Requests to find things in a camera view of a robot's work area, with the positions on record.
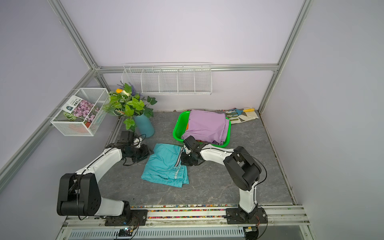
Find artificial green plant bouquet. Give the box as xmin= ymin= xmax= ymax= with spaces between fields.
xmin=103 ymin=82 xmax=158 ymax=132

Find teal pants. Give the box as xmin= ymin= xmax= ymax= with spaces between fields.
xmin=141 ymin=144 xmax=190 ymax=188

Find purple pants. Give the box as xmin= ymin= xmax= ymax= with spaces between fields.
xmin=181 ymin=110 xmax=230 ymax=146

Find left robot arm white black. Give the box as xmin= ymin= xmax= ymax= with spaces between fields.
xmin=57 ymin=131 xmax=151 ymax=220

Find white wire wall shelf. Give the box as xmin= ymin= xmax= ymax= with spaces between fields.
xmin=122 ymin=62 xmax=213 ymax=96

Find blue yellow garden tool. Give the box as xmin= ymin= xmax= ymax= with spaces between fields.
xmin=230 ymin=108 xmax=255 ymax=116

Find flower seed packet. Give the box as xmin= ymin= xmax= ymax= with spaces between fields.
xmin=61 ymin=96 xmax=100 ymax=124

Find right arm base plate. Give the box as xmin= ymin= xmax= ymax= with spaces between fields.
xmin=224 ymin=206 xmax=268 ymax=225

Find teal vase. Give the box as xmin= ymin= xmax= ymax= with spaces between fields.
xmin=134 ymin=115 xmax=155 ymax=138

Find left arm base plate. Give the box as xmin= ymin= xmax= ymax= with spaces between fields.
xmin=105 ymin=210 xmax=148 ymax=227

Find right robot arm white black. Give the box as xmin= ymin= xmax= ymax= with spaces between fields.
xmin=179 ymin=136 xmax=263 ymax=214

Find white wire side basket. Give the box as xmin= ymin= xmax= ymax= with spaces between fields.
xmin=51 ymin=88 xmax=110 ymax=137

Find green plastic basket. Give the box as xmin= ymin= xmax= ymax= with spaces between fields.
xmin=173 ymin=111 xmax=232 ymax=148

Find small green circuit board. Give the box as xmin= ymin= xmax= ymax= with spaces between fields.
xmin=117 ymin=228 xmax=134 ymax=238

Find aluminium rail front frame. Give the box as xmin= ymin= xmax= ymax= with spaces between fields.
xmin=57 ymin=204 xmax=316 ymax=240

